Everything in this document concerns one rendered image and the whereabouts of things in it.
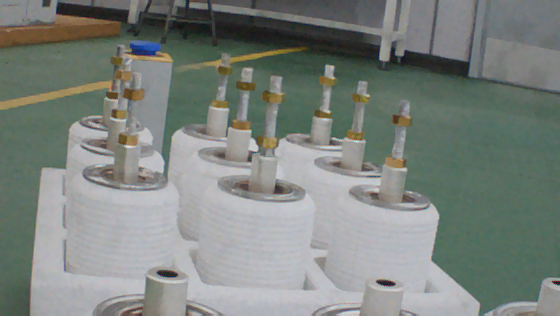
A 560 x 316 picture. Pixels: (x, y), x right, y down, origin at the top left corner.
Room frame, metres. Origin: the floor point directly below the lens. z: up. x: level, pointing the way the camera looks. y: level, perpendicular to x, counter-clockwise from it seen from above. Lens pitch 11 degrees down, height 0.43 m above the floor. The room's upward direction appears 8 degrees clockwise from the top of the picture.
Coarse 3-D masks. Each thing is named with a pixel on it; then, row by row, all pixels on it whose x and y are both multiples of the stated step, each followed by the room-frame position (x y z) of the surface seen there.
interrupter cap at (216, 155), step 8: (200, 152) 0.86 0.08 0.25; (208, 152) 0.87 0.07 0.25; (216, 152) 0.88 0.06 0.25; (224, 152) 0.89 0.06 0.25; (248, 152) 0.90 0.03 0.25; (256, 152) 0.90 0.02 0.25; (208, 160) 0.84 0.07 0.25; (216, 160) 0.84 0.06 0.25; (224, 160) 0.85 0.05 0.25; (248, 160) 0.88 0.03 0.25
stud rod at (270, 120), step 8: (272, 80) 0.76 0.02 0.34; (280, 80) 0.76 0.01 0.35; (272, 88) 0.76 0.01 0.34; (280, 88) 0.76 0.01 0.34; (272, 104) 0.76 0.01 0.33; (272, 112) 0.76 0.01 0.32; (272, 120) 0.76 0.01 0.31; (264, 128) 0.76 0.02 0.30; (272, 128) 0.76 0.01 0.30; (264, 136) 0.76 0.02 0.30; (272, 136) 0.76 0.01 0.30; (264, 152) 0.76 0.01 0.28
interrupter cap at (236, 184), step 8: (224, 176) 0.77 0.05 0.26; (232, 176) 0.78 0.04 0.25; (240, 176) 0.79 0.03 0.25; (248, 176) 0.79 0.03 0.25; (224, 184) 0.75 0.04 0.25; (232, 184) 0.75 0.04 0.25; (240, 184) 0.77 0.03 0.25; (248, 184) 0.77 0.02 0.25; (280, 184) 0.78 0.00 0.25; (288, 184) 0.78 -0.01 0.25; (232, 192) 0.73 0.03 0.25; (240, 192) 0.73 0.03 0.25; (248, 192) 0.73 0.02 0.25; (256, 192) 0.75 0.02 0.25; (280, 192) 0.76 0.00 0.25; (288, 192) 0.76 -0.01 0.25; (296, 192) 0.76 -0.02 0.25; (304, 192) 0.76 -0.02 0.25; (264, 200) 0.72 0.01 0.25; (272, 200) 0.72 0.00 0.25; (280, 200) 0.73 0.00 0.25; (288, 200) 0.73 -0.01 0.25; (296, 200) 0.74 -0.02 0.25
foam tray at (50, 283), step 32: (64, 192) 0.99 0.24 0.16; (64, 224) 0.88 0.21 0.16; (64, 256) 0.76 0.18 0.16; (192, 256) 0.80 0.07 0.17; (320, 256) 0.83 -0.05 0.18; (32, 288) 0.64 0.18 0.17; (64, 288) 0.64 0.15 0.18; (96, 288) 0.65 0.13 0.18; (128, 288) 0.66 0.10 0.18; (192, 288) 0.69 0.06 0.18; (224, 288) 0.70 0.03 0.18; (256, 288) 0.71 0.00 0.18; (320, 288) 0.73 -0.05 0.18; (448, 288) 0.77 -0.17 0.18
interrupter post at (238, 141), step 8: (232, 136) 0.86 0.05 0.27; (240, 136) 0.86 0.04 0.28; (248, 136) 0.87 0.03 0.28; (232, 144) 0.86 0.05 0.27; (240, 144) 0.86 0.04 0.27; (248, 144) 0.87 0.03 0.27; (232, 152) 0.86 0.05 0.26; (240, 152) 0.86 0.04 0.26; (232, 160) 0.86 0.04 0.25; (240, 160) 0.86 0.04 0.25
